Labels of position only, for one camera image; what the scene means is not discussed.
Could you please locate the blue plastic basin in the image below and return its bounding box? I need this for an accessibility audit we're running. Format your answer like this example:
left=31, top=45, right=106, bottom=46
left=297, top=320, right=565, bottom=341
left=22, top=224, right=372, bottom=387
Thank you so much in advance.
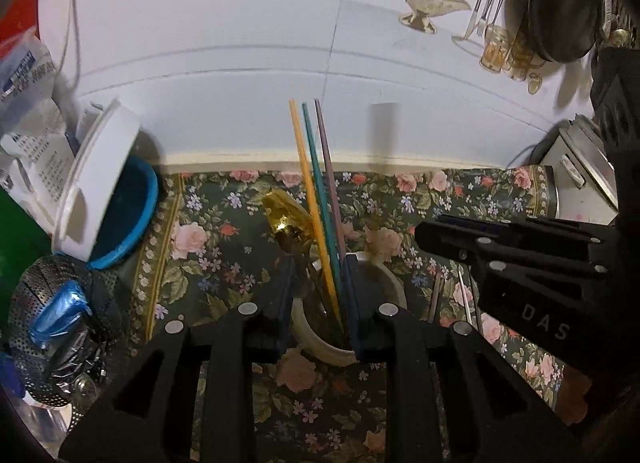
left=90, top=156, right=160, bottom=269

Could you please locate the purple chopstick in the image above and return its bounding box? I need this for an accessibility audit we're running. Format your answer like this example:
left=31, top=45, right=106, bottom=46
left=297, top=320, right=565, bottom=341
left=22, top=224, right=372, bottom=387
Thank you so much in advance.
left=313, top=98, right=349, bottom=269

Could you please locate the yellow chopstick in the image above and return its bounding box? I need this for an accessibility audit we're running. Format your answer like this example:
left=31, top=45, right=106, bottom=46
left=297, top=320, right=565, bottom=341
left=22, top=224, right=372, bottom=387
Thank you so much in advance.
left=289, top=100, right=344, bottom=329

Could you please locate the printed plastic bag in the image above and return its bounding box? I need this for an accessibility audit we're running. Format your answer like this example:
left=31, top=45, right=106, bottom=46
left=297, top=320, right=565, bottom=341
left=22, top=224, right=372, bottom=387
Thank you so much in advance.
left=0, top=36, right=81, bottom=210

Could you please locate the person's right forearm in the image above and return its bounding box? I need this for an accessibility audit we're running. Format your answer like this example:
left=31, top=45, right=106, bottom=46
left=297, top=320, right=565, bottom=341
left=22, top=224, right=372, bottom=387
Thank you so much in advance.
left=555, top=373, right=594, bottom=427

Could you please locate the floral tablecloth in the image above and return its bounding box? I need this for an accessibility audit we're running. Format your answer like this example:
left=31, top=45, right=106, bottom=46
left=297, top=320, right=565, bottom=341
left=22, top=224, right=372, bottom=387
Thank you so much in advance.
left=115, top=167, right=571, bottom=463

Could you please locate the green container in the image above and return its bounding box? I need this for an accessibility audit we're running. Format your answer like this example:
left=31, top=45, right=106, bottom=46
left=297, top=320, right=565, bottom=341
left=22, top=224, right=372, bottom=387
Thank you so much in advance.
left=0, top=190, right=66, bottom=305

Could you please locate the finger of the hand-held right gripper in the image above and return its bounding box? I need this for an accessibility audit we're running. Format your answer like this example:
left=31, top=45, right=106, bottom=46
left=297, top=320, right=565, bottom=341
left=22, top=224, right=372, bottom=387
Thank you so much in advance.
left=415, top=221, right=609, bottom=277
left=438, top=214, right=621, bottom=247

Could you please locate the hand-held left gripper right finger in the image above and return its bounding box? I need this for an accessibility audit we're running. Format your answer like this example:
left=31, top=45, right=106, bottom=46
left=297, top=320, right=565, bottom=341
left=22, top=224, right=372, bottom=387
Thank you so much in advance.
left=344, top=252, right=585, bottom=463

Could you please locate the white plastic lid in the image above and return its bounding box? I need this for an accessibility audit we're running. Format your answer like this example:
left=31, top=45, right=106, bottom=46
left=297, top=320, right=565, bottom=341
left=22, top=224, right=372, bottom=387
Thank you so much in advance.
left=51, top=98, right=142, bottom=263

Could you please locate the white ceramic cup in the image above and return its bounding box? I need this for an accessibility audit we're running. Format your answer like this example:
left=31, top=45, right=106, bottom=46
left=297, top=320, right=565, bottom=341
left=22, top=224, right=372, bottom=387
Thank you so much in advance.
left=291, top=251, right=409, bottom=368

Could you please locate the dark grey chopstick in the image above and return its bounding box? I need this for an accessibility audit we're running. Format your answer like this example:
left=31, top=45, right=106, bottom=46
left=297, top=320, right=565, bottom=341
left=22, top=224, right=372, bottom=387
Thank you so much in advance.
left=428, top=273, right=445, bottom=325

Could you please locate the black wok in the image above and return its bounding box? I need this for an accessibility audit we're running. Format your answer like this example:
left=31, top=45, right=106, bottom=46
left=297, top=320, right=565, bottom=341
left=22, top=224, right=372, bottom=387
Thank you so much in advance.
left=527, top=0, right=609, bottom=63

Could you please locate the blue plastic bag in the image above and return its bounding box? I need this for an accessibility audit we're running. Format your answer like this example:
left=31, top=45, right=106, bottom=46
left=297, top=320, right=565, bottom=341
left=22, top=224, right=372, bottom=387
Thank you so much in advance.
left=29, top=279, right=94, bottom=350

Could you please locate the white cable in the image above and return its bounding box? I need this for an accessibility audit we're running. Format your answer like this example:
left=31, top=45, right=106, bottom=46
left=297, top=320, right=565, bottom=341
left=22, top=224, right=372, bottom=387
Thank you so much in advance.
left=42, top=0, right=82, bottom=89

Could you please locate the white rice cooker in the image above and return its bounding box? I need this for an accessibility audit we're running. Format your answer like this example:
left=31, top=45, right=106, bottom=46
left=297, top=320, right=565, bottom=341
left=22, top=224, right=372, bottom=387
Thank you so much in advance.
left=537, top=113, right=624, bottom=227

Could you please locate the red box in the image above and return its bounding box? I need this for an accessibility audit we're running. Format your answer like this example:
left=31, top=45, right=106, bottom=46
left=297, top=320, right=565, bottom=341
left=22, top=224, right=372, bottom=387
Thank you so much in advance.
left=0, top=0, right=41, bottom=60

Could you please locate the teal chopstick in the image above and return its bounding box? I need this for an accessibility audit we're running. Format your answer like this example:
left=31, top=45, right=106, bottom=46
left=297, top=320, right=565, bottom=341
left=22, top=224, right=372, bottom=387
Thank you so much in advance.
left=301, top=102, right=347, bottom=329

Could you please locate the steel cleaver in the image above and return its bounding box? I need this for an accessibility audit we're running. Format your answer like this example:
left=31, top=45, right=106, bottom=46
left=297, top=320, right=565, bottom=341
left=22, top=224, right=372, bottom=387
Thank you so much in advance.
left=599, top=0, right=615, bottom=41

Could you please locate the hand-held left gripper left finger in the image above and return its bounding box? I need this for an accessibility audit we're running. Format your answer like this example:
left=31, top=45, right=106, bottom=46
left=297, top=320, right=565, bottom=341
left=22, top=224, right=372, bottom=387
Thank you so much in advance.
left=59, top=254, right=297, bottom=463

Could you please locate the gold spoon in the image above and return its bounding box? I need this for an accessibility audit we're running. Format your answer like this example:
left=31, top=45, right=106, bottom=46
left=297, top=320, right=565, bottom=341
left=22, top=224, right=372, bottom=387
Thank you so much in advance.
left=261, top=187, right=331, bottom=319

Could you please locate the silver metal chopstick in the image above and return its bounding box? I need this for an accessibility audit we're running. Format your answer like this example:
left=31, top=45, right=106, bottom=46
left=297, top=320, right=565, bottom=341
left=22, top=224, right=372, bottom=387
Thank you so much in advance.
left=457, top=267, right=474, bottom=330

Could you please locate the steel steamer basket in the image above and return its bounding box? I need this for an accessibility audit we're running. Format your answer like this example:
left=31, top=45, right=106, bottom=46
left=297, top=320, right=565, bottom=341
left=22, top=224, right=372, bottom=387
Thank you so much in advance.
left=7, top=253, right=136, bottom=409

